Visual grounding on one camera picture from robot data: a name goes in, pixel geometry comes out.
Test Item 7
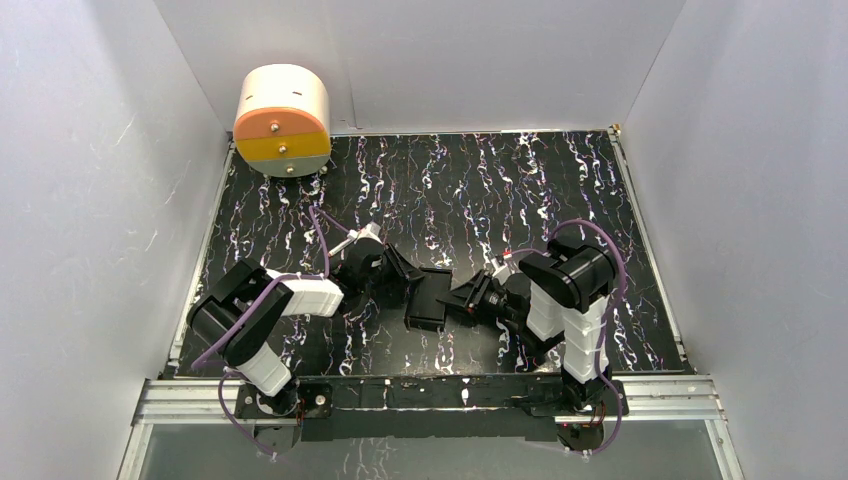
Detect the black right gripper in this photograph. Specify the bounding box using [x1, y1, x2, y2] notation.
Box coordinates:
[436, 268, 523, 325]

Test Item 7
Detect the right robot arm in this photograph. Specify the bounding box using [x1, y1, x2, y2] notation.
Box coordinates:
[437, 236, 620, 414]

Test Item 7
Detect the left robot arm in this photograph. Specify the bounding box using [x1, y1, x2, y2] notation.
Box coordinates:
[187, 235, 425, 416]

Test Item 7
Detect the pink white marker pen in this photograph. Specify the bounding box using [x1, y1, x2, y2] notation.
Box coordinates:
[328, 238, 355, 257]

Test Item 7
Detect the round cream drawer cabinet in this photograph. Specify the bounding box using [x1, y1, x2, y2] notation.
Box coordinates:
[233, 64, 331, 178]

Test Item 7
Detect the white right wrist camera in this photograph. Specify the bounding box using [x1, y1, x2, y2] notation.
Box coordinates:
[489, 251, 514, 285]

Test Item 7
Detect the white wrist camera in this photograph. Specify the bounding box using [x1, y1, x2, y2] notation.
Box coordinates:
[489, 251, 514, 285]
[346, 222, 383, 245]

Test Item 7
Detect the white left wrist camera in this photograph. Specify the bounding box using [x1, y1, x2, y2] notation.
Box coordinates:
[346, 222, 383, 245]

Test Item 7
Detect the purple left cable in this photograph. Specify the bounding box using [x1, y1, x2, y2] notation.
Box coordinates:
[190, 203, 352, 458]

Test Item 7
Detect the aluminium front rail frame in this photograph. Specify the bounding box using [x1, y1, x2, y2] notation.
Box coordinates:
[119, 374, 743, 479]

